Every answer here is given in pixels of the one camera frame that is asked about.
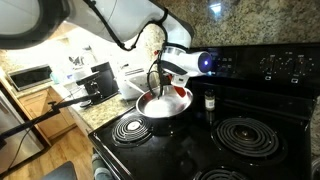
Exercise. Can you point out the white toaster appliance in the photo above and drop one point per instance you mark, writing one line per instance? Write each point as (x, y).
(133, 83)

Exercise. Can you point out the wooden base cabinet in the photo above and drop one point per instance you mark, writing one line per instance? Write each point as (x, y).
(39, 103)

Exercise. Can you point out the hanging kitchen towel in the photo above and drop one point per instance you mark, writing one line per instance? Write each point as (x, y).
(100, 171)

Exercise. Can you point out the stainless steel pan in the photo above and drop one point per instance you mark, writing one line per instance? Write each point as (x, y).
(169, 104)

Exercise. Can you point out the black coffee maker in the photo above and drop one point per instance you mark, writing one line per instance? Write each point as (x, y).
(101, 81)

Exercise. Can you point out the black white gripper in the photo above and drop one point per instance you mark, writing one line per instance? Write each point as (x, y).
(179, 80)

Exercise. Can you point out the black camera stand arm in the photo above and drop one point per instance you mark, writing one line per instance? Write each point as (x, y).
(54, 110)

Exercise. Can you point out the dark chair seat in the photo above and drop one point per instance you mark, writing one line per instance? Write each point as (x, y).
(65, 171)

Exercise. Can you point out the black electric stove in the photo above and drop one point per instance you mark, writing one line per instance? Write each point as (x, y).
(265, 96)

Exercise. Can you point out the red silicone spatula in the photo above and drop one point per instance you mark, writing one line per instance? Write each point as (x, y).
(180, 91)

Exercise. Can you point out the small spice jar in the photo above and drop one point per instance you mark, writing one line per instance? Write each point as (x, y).
(209, 100)

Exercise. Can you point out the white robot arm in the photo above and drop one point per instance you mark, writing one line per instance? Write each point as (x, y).
(26, 23)

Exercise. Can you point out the silver toaster oven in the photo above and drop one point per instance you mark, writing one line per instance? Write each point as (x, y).
(30, 77)

